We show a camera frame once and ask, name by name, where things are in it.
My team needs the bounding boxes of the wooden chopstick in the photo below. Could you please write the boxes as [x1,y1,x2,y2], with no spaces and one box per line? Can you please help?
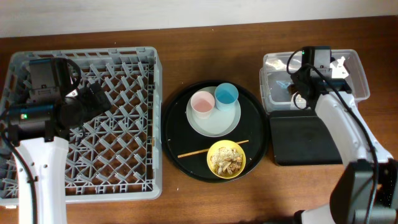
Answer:
[177,139,249,158]

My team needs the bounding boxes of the clear plastic bin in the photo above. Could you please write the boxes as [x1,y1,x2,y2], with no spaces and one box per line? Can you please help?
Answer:
[259,49,370,114]

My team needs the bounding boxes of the black rectangular tray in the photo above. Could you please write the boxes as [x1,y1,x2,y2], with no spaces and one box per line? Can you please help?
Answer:
[269,110,342,166]

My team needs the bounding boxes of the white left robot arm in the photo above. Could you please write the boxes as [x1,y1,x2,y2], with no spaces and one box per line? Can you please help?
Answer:
[1,58,111,223]

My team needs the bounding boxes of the blue cup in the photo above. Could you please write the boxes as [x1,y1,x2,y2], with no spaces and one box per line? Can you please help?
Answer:
[215,83,239,111]

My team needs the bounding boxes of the grey dishwasher rack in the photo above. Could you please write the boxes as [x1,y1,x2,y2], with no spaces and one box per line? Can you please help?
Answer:
[1,47,162,203]

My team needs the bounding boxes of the pale grey plate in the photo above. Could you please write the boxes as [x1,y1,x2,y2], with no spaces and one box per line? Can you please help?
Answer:
[186,86,241,138]

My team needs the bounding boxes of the round black tray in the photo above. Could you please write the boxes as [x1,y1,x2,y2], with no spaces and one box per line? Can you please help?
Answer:
[161,80,271,183]

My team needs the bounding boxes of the food scraps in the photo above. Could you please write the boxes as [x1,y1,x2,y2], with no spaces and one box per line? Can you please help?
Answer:
[210,147,243,177]

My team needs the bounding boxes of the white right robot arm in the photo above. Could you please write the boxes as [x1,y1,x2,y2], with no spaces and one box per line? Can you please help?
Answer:
[290,64,397,223]

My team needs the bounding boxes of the gold brown snack wrapper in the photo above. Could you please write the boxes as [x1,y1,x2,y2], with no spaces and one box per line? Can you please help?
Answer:
[287,85,297,95]

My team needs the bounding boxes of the pink cup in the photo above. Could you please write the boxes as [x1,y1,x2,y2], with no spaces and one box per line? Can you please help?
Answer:
[190,91,215,119]

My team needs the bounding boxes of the white tissue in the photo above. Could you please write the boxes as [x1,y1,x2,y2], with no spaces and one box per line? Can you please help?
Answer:
[290,92,308,110]

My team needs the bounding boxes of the yellow bowl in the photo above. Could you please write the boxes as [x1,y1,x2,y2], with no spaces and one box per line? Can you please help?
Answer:
[206,140,246,179]

